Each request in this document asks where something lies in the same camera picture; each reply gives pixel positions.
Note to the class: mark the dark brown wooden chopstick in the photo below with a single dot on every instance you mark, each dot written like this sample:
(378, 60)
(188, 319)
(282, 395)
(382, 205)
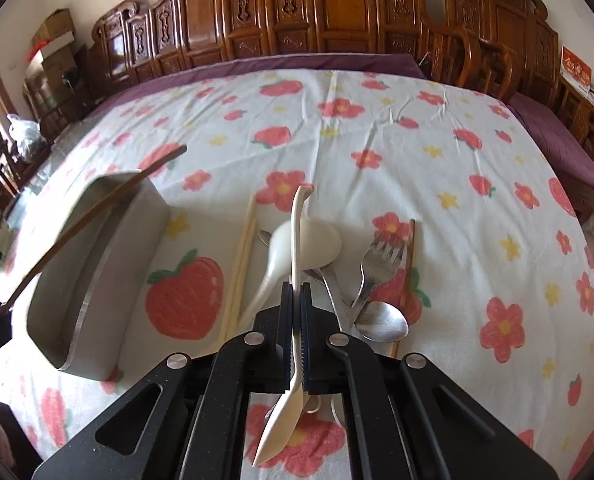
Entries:
(86, 219)

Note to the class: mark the red calendar card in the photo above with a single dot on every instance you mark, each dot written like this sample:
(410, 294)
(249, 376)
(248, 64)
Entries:
(576, 70)

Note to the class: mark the cardboard boxes stack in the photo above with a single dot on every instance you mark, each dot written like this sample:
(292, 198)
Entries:
(51, 51)

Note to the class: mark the grey metal utensil box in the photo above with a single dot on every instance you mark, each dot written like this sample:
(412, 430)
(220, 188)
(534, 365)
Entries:
(84, 297)

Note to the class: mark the steel fork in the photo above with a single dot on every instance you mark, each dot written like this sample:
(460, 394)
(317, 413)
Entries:
(379, 265)

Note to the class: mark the small steel spoon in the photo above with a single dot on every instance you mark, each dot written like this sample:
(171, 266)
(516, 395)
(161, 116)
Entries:
(379, 322)

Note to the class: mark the large steel spoon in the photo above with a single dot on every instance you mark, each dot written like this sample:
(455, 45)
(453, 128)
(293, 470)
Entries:
(324, 357)

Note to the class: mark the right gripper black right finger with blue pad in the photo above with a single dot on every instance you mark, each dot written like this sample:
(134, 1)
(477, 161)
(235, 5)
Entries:
(406, 419)

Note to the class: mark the floral white tablecloth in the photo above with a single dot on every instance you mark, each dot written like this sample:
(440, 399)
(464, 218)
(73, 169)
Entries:
(502, 287)

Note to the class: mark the purple seat cushion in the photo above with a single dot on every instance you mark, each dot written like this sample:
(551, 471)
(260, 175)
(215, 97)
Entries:
(562, 151)

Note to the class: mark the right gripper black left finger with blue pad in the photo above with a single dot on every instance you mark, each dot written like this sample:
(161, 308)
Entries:
(186, 418)

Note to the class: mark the carved wooden sofa bench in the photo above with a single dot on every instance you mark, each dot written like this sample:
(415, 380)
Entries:
(136, 42)

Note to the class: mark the light bamboo chopstick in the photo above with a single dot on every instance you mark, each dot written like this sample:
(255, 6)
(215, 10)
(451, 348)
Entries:
(250, 207)
(242, 284)

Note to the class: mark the steel table knife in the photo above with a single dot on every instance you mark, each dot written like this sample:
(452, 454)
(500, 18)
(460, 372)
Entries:
(336, 298)

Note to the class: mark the carved wooden armchair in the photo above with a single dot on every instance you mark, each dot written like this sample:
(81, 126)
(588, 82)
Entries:
(521, 26)

